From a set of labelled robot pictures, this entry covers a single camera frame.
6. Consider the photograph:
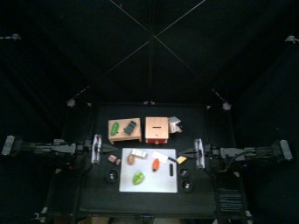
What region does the orange toy carrot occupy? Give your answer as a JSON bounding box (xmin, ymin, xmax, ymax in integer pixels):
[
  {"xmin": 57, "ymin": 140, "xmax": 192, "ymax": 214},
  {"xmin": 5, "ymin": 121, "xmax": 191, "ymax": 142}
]
[{"xmin": 151, "ymin": 157, "xmax": 161, "ymax": 172}]

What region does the small wooden toy table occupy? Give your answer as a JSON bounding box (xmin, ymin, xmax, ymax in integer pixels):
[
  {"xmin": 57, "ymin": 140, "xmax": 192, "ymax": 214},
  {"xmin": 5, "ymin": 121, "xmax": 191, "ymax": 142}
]
[{"xmin": 107, "ymin": 117, "xmax": 143, "ymax": 145}]

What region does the green toy cucumber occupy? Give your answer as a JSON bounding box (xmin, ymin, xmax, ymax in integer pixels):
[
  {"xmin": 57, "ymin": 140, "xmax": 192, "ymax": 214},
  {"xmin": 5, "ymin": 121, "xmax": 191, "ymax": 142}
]
[{"xmin": 109, "ymin": 122, "xmax": 120, "ymax": 137}]

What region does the brown toy potato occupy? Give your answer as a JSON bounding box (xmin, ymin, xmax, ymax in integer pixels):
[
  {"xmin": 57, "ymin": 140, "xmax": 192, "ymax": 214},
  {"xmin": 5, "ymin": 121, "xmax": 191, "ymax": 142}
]
[{"xmin": 125, "ymin": 153, "xmax": 136, "ymax": 166}]

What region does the white toy food package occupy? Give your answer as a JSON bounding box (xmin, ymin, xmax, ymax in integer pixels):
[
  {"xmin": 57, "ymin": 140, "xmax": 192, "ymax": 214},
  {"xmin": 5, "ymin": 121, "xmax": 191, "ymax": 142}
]
[{"xmin": 129, "ymin": 148, "xmax": 149, "ymax": 160}]

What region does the dark green striped toy block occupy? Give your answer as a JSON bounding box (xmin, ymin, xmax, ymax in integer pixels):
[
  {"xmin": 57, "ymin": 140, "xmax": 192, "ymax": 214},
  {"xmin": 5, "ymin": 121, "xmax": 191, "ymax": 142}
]
[{"xmin": 123, "ymin": 120, "xmax": 139, "ymax": 137}]

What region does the grey white toy appliance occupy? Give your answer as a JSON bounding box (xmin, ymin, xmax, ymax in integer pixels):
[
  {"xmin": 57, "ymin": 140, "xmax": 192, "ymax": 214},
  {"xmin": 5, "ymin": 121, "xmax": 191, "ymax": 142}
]
[{"xmin": 167, "ymin": 115, "xmax": 183, "ymax": 135}]

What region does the wooden box with slot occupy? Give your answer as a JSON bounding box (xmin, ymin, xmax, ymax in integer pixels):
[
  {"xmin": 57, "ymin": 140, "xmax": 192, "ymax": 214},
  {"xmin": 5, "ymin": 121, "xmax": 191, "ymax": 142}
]
[{"xmin": 144, "ymin": 116, "xmax": 171, "ymax": 145}]

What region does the bright green toy vegetable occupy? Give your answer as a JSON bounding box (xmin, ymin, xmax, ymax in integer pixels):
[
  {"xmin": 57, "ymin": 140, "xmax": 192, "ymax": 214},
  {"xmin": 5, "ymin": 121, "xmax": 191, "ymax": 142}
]
[{"xmin": 131, "ymin": 171, "xmax": 145, "ymax": 186}]

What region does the white plastic cutting board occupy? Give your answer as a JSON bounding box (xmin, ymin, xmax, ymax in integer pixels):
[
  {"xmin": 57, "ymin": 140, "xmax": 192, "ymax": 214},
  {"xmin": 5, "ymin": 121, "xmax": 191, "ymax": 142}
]
[{"xmin": 117, "ymin": 147, "xmax": 179, "ymax": 193}]

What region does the printed label sticker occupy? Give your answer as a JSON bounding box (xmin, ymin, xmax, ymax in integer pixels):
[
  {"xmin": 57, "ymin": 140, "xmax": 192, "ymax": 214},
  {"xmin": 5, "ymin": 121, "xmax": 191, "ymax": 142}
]
[{"xmin": 216, "ymin": 186, "xmax": 245, "ymax": 215}]

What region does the white table corner bracket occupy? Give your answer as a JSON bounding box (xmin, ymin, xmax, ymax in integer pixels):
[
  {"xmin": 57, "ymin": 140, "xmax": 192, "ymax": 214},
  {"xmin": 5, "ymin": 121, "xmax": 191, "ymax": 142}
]
[
  {"xmin": 32, "ymin": 206, "xmax": 50, "ymax": 222},
  {"xmin": 244, "ymin": 211, "xmax": 255, "ymax": 224}
]

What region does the thin diagonal brace cord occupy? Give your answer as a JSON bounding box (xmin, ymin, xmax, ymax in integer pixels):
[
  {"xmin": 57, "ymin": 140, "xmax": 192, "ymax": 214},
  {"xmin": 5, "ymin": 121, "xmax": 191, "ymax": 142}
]
[
  {"xmin": 69, "ymin": 0, "xmax": 207, "ymax": 102},
  {"xmin": 107, "ymin": 0, "xmax": 227, "ymax": 103}
]

